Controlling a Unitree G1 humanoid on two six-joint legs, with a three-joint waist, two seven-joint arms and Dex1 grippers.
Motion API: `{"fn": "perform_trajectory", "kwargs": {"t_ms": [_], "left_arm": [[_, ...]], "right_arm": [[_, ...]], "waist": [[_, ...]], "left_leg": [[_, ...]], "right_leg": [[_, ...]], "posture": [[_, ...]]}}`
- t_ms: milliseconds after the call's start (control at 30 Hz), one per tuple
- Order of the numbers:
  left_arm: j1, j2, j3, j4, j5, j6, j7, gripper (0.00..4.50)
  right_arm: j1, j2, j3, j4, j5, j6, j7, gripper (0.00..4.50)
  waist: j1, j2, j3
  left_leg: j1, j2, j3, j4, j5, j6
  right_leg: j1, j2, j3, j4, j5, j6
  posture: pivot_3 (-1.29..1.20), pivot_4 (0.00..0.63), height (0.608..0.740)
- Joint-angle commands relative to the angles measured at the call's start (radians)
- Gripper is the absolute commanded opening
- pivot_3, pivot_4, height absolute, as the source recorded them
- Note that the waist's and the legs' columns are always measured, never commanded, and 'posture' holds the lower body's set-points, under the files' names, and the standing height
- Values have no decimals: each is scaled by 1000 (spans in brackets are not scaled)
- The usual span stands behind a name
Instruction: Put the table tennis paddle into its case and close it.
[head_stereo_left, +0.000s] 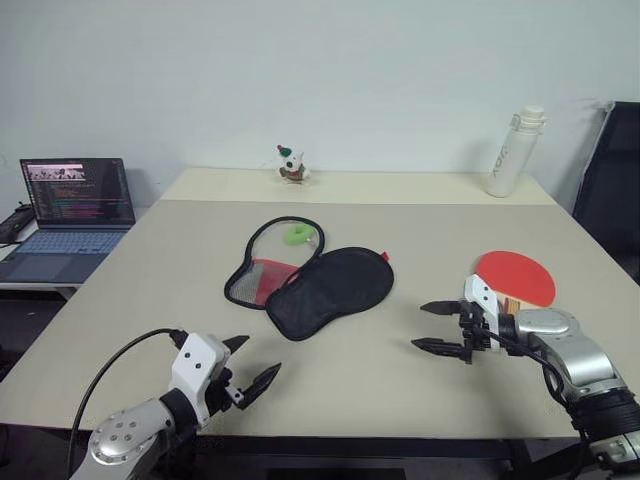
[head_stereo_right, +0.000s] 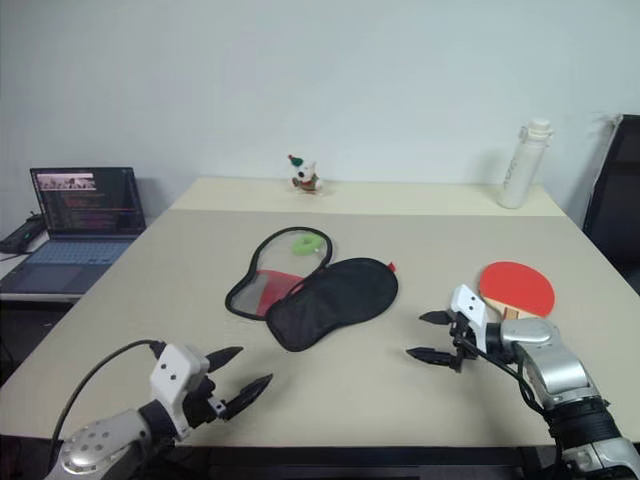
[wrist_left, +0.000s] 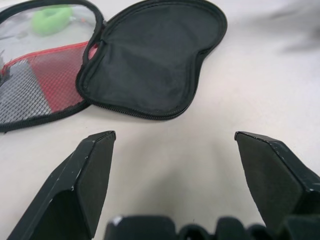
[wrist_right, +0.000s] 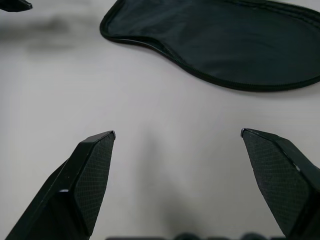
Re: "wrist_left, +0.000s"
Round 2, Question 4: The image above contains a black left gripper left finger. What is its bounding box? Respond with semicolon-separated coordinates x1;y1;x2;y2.
7;130;117;240

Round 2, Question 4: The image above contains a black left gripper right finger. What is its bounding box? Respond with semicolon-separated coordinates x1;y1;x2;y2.
234;131;320;223

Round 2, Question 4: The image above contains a red black paddle case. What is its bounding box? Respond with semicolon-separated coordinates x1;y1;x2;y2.
0;0;228;133

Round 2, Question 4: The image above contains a green loop strap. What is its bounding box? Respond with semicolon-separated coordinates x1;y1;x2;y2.
31;4;73;36

